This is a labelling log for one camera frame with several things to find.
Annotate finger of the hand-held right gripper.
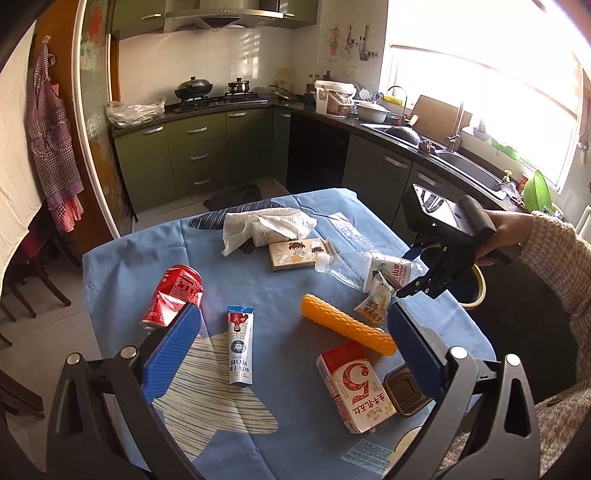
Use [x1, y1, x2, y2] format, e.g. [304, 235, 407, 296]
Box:
[401, 244, 446, 268]
[396, 251, 476, 301]

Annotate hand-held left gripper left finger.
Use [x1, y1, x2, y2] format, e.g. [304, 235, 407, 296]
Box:
[46, 302, 204, 480]

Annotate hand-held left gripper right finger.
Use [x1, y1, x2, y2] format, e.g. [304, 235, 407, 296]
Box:
[387, 300, 541, 480]

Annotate white green drink pouch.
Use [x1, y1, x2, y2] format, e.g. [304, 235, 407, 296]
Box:
[362, 255, 426, 294]

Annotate dark bin with yellow rim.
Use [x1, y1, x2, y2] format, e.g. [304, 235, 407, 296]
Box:
[457, 265, 487, 309]

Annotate crushed red soda can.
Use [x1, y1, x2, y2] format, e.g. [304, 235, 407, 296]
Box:
[141, 265, 205, 334]

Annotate yellow white snack packet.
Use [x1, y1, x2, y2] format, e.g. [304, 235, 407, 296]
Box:
[354, 271, 395, 329]

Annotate red white milk carton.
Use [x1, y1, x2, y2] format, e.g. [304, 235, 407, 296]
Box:
[316, 340, 398, 435]

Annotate white red toothpaste tube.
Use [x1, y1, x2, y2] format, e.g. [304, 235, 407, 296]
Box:
[226, 305, 256, 387]

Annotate clear plastic bottle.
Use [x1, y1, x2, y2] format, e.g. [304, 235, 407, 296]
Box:
[315, 249, 384, 291]

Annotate orange ribbed foam roll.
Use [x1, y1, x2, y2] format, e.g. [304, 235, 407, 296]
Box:
[301, 294, 398, 357]

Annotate cartoon print cardboard box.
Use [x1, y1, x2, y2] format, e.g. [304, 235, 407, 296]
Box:
[269, 239, 340, 272]

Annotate person's right forearm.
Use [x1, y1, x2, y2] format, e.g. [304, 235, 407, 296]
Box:
[519, 210, 591, 388]

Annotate person's right hand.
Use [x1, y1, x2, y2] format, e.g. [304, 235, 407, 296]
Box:
[475, 210, 536, 268]

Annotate steel kitchen sink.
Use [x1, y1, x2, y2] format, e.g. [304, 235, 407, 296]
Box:
[434, 150, 505, 192]

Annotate steel kitchen faucet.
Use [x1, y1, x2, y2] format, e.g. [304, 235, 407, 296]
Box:
[444, 102, 465, 153]

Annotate green plastic colander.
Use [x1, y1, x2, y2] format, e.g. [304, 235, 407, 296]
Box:
[522, 169, 555, 210]

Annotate wooden cutting board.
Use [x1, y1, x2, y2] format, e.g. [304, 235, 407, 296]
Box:
[409, 95, 474, 136]

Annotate white paper towel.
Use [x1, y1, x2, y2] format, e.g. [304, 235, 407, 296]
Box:
[222, 208, 318, 257]

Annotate white cylindrical container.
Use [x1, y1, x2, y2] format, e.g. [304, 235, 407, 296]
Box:
[252, 217, 296, 247]

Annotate person's beige knit sweater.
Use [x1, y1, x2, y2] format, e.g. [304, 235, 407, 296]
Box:
[436, 390, 591, 480]

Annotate wooden chair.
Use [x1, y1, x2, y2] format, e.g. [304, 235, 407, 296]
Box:
[0, 203, 72, 324]

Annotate white plastic bucket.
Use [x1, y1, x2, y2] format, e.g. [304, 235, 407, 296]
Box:
[314, 79, 355, 117]

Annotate dark floor mat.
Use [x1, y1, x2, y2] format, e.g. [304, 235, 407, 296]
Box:
[203, 185, 262, 211]

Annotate green kitchen base cabinets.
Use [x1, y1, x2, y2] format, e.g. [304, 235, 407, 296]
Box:
[113, 107, 462, 232]

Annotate clear plastic bag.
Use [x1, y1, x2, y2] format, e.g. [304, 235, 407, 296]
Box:
[105, 97, 167, 127]

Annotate checked apron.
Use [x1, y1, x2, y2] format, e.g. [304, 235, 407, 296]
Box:
[25, 46, 85, 234]

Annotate gas stove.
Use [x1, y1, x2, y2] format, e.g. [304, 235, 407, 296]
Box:
[178, 92, 269, 110]

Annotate white hanging cloth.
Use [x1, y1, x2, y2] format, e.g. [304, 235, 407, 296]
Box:
[0, 18, 49, 287]

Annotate glass sliding door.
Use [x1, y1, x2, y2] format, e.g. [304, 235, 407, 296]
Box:
[71, 0, 136, 241]

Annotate black wok with lid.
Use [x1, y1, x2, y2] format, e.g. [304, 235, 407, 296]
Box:
[174, 77, 214, 101]

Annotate steel range hood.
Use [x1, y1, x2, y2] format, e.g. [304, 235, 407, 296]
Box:
[164, 0, 284, 34]

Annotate dark wok with wooden handle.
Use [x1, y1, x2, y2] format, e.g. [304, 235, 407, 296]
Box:
[383, 114, 422, 145]

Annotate green kitchen wall cabinets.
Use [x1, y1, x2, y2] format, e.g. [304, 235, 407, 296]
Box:
[111, 0, 319, 40]

